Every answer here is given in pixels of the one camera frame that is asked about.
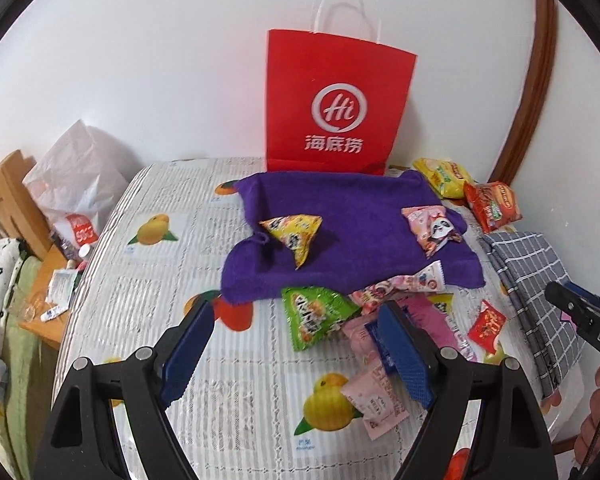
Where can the red strawberry snack packet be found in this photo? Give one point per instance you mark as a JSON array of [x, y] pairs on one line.
[[372, 301]]

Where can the pale pink snack packet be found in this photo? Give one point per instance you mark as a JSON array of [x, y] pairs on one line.
[[360, 340]]

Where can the white pink roll-cake packet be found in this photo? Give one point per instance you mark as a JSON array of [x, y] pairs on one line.
[[420, 280]]

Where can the light pink serrated snack packet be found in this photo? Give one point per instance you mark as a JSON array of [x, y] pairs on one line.
[[375, 402]]

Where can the fruit print tablecloth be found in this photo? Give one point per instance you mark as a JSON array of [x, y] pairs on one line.
[[145, 285]]

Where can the green blanket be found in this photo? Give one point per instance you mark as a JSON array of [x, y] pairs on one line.
[[25, 360]]

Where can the orange-red snack packet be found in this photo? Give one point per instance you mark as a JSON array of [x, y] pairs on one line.
[[495, 207]]

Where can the small red snack packet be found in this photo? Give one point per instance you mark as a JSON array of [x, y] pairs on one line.
[[486, 327]]

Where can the white sachet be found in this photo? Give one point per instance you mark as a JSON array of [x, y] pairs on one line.
[[62, 286]]

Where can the pink panda snack packet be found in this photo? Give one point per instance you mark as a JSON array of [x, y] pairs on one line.
[[430, 225]]

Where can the purple towel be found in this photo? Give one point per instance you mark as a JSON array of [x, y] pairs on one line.
[[350, 210]]

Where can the brown door frame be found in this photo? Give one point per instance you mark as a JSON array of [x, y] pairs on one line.
[[540, 85]]

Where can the white plastic bag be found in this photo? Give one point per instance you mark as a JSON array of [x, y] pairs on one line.
[[75, 170]]

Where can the yellow triangular snack packet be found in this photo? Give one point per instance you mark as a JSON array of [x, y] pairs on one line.
[[295, 232]]

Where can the green snack packet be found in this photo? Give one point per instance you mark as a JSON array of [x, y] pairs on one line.
[[312, 317]]

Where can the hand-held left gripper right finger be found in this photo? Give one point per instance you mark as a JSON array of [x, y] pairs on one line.
[[405, 355]]

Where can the red paper bag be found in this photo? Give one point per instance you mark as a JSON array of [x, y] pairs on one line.
[[340, 70]]

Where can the magenta snack packet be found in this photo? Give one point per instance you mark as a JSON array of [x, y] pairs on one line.
[[430, 317]]

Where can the small white bottle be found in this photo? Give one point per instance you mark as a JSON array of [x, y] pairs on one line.
[[83, 252]]

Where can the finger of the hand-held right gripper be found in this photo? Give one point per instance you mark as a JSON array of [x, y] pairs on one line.
[[592, 299], [565, 305]]

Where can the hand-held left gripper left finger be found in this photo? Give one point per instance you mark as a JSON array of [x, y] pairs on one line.
[[187, 352]]

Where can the white tube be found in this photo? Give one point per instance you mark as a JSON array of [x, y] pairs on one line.
[[52, 313]]

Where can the grey checked cloth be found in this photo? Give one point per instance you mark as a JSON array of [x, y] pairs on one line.
[[530, 270]]

